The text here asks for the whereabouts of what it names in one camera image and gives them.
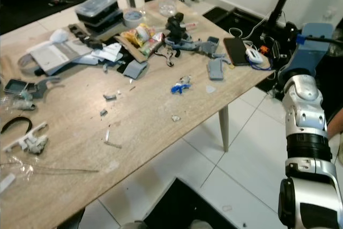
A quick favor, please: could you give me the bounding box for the blue white crumpled trash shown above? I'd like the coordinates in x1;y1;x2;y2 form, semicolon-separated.
171;76;193;95

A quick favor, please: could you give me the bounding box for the blue-grey small tray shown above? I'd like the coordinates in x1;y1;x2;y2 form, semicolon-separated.
4;78;33;97

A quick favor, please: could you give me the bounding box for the black curved band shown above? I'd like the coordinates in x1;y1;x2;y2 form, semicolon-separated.
1;116;33;135

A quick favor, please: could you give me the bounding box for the grey printed hook part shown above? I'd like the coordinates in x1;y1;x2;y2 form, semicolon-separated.
32;76;63;101

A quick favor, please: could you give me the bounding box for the white paper booklet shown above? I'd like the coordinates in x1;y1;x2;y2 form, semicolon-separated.
26;38;95;75

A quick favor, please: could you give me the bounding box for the white crumpled tissue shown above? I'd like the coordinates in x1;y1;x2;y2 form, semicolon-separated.
93;42;123;63

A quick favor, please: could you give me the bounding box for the black food containers clear lid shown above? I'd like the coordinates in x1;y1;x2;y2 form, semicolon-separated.
75;0;120;33

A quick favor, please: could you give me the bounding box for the grey printed flat part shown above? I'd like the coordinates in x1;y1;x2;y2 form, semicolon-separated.
123;60;148;80

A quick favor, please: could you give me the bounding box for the colourful snack packet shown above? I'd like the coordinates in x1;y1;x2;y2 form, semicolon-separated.
120;24;165;56

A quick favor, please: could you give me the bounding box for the white tape roll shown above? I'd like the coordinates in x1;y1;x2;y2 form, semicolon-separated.
122;10;145;27

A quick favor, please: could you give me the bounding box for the grey printed long part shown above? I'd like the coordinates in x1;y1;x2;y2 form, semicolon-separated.
166;36;221;58

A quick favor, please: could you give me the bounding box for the black floor mat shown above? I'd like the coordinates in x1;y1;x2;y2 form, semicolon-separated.
141;176;229;229

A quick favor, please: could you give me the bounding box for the grey printed block part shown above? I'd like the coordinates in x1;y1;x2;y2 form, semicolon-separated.
207;57;226;82

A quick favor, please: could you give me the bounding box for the wooden table leg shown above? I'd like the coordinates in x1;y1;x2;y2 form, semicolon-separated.
218;105;229;153

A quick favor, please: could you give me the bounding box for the white printed bracket part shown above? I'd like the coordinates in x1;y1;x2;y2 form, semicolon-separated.
2;122;49;155

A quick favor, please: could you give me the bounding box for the black camera device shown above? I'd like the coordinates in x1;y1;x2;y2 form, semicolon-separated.
165;13;189;46

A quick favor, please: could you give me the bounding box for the blue cable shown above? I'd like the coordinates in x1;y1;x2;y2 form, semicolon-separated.
248;56;275;72

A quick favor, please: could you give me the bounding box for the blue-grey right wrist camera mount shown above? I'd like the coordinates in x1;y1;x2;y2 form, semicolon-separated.
281;23;343;87

